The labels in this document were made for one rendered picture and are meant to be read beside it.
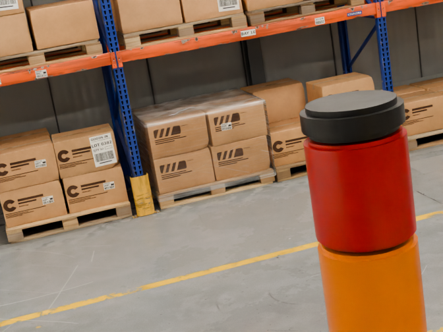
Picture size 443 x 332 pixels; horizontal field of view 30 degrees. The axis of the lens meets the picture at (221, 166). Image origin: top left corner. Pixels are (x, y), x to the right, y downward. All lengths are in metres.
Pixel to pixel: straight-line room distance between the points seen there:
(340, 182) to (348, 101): 0.04
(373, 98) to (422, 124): 8.66
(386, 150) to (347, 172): 0.02
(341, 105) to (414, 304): 0.10
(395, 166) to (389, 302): 0.07
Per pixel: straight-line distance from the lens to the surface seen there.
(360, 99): 0.40
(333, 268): 0.41
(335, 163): 0.39
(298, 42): 9.74
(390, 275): 0.41
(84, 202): 8.12
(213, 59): 9.44
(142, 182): 8.00
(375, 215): 0.39
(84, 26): 7.85
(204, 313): 5.79
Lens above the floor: 2.42
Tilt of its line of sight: 15 degrees down
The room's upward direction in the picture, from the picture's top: 9 degrees counter-clockwise
